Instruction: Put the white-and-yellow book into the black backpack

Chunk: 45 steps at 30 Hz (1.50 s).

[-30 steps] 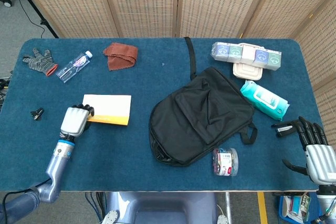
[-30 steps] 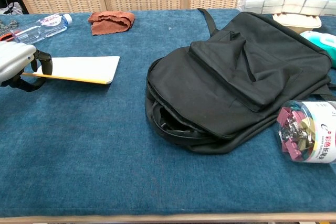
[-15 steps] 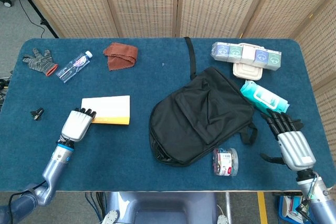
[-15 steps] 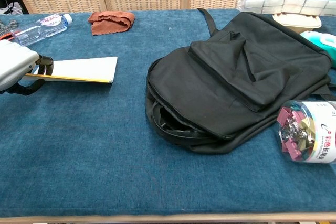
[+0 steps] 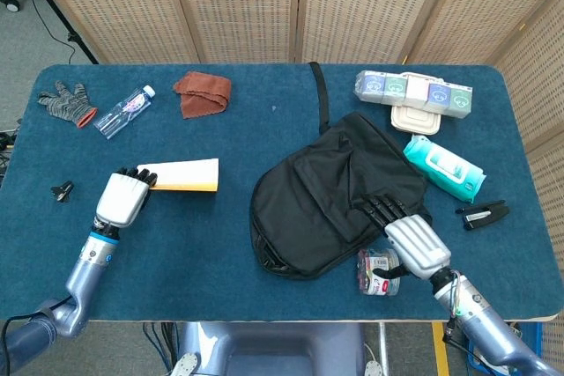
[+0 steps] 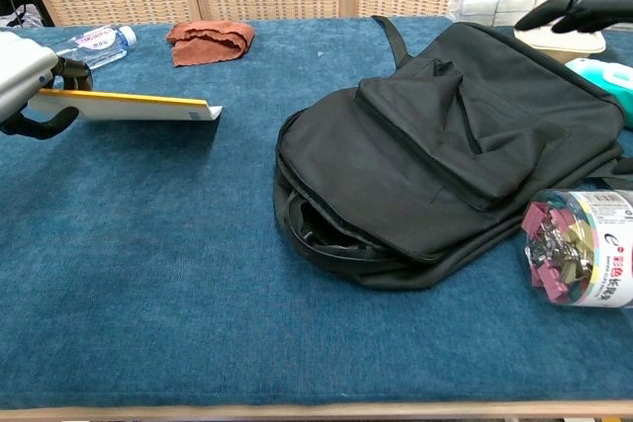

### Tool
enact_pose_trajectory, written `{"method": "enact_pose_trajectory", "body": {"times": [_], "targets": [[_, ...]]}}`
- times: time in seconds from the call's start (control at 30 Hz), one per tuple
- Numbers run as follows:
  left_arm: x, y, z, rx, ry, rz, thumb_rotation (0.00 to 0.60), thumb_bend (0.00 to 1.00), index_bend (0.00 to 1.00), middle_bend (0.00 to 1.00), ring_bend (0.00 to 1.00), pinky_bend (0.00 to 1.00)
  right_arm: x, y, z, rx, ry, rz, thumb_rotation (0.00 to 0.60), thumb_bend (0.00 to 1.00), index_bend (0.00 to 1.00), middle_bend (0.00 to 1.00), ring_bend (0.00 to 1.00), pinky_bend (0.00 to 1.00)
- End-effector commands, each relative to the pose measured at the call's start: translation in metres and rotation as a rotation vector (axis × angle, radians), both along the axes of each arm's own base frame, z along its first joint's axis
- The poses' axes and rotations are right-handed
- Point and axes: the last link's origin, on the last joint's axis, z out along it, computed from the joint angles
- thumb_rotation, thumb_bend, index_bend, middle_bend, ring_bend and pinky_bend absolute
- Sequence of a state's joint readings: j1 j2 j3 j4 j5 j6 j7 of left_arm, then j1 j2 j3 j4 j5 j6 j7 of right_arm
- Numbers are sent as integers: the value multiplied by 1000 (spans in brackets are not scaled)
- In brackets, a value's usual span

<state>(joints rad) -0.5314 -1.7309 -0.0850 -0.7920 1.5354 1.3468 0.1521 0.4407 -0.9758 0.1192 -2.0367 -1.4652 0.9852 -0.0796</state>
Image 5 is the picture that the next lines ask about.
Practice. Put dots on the teal wet wipes pack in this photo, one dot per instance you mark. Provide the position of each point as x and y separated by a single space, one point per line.
445 167

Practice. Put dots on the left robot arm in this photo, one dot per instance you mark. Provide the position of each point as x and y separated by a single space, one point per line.
86 274

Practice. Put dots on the white box with yellow edge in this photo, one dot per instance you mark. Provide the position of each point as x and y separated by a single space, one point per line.
189 175

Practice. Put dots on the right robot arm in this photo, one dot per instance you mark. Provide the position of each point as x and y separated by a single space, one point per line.
489 327

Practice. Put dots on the black wheeled stand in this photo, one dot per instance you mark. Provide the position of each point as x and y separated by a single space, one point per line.
53 10

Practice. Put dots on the blue-grey robot torso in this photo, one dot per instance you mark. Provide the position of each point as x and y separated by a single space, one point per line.
273 349

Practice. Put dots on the black stapler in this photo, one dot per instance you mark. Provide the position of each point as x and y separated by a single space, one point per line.
482 214

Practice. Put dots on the beige lidded lunch box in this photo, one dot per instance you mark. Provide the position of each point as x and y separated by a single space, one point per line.
416 123

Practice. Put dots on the clear plastic water bottle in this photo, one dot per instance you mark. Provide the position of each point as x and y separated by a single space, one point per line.
121 114

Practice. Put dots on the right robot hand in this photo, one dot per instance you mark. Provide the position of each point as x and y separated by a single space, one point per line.
416 246

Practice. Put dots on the brown folded cloth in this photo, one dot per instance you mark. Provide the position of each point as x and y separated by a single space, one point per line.
202 92

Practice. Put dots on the multipack of tissue packets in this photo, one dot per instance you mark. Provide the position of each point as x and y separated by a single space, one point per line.
414 92

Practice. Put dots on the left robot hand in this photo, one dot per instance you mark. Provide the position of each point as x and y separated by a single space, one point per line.
121 200

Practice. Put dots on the clear jar of binder clips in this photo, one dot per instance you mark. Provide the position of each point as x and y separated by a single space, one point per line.
379 288

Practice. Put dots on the small black binder clip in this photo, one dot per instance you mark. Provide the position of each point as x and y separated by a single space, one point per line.
62 191

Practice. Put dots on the wicker folding screen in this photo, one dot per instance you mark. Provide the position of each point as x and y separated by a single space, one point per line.
242 6

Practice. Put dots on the striped grey work glove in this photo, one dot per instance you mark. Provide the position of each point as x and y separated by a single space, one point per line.
64 103

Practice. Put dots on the black backpack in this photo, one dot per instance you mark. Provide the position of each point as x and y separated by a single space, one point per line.
321 191

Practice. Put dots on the blue table cloth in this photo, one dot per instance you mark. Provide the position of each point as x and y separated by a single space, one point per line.
198 252

